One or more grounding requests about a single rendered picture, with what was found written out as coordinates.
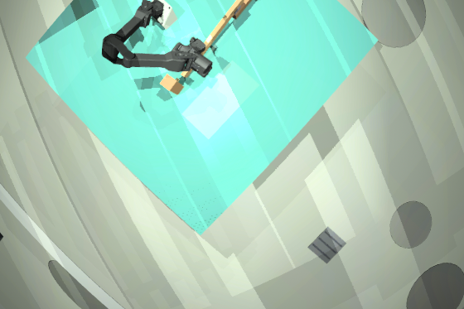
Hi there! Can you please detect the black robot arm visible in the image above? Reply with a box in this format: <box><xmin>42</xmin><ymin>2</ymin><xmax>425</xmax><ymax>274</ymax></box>
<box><xmin>102</xmin><ymin>0</ymin><xmax>213</xmax><ymax>74</ymax></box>

